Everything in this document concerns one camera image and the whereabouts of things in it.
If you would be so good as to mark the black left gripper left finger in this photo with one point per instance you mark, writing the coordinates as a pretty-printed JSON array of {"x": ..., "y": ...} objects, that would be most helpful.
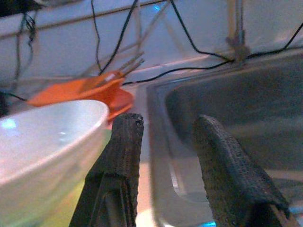
[{"x": 118, "y": 165}]

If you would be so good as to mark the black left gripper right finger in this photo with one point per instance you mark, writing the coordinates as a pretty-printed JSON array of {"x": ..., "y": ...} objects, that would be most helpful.
[{"x": 236, "y": 179}]

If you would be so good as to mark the white bowl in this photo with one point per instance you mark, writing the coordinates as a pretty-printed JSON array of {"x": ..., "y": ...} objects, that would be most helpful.
[{"x": 47, "y": 142}]

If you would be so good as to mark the stainless steel sink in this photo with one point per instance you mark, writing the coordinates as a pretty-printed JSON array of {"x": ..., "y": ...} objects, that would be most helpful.
[{"x": 236, "y": 106}]

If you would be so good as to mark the orange bowl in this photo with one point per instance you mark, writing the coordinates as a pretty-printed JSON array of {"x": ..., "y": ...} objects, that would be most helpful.
[{"x": 71, "y": 92}]

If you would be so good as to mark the metal spoon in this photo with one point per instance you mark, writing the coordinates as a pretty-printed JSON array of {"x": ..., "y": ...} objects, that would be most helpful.
[{"x": 110, "y": 76}]

